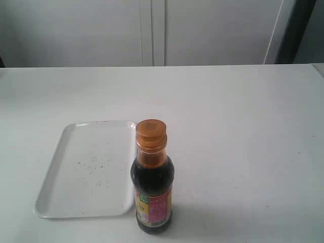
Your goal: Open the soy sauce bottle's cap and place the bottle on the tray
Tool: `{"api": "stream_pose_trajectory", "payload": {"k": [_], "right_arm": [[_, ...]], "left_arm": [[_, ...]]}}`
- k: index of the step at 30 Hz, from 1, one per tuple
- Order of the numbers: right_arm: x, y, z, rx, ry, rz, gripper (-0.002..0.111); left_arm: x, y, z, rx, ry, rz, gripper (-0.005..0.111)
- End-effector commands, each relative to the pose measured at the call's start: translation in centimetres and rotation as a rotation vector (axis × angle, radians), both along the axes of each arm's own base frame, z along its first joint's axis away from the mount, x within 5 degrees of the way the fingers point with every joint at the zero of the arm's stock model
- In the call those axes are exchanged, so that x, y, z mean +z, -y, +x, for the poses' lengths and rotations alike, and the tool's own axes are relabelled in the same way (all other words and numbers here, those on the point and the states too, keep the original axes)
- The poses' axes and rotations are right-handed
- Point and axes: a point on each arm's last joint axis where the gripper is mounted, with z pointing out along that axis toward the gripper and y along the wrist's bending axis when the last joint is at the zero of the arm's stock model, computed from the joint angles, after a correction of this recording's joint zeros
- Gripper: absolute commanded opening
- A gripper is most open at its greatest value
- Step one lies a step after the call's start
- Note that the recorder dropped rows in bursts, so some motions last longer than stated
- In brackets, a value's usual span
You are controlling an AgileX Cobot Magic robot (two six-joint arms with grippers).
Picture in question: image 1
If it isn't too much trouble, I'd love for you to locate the dark soy sauce bottle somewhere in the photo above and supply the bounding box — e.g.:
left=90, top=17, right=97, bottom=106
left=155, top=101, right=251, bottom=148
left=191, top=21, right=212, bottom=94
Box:
left=130, top=119, right=175, bottom=234

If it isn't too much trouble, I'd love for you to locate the white rectangular tray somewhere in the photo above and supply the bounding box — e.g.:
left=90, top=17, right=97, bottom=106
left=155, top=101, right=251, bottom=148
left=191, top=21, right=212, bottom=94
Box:
left=33, top=120, right=137, bottom=219

